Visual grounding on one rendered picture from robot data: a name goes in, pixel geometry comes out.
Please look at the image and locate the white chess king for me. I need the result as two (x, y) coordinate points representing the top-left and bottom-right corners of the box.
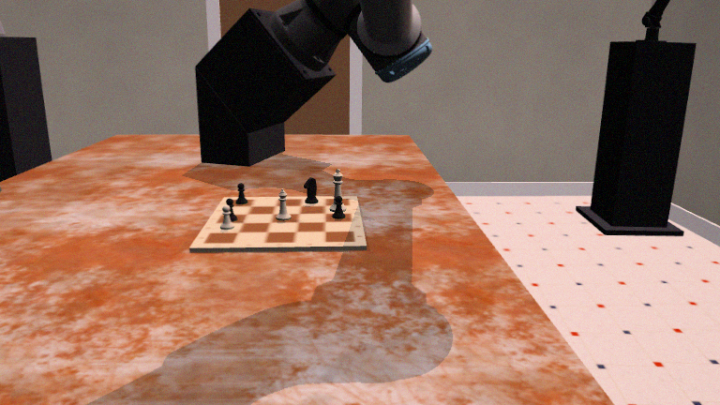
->
(330, 169), (346, 212)

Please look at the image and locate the white bishop chess piece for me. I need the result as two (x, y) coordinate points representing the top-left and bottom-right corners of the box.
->
(276, 189), (291, 220)

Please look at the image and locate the brown and cream chessboard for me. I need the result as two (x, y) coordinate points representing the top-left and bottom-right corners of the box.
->
(189, 196), (367, 252)

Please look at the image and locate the white pawn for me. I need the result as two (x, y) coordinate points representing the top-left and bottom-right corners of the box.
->
(220, 205), (234, 230)

